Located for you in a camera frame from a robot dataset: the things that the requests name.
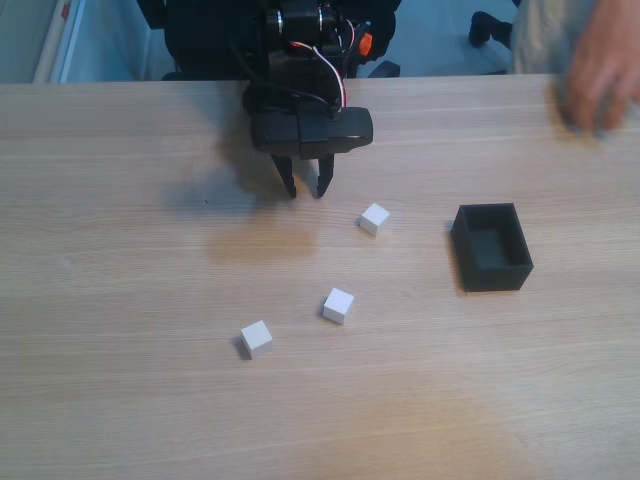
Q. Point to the white cube block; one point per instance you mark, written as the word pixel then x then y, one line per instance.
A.
pixel 374 220
pixel 257 339
pixel 338 306

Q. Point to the black open rectangular box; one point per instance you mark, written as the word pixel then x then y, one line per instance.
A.
pixel 500 280

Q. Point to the person's hand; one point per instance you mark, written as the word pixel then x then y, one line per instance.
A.
pixel 605 70

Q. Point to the blue office chair, black base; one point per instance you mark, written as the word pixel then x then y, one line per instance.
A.
pixel 487 27

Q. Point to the white panel board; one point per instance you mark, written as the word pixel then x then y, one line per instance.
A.
pixel 60 45

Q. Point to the person's body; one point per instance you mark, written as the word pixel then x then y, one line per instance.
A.
pixel 540 35

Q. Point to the black oval camera box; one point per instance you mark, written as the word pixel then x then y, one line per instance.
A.
pixel 310 132

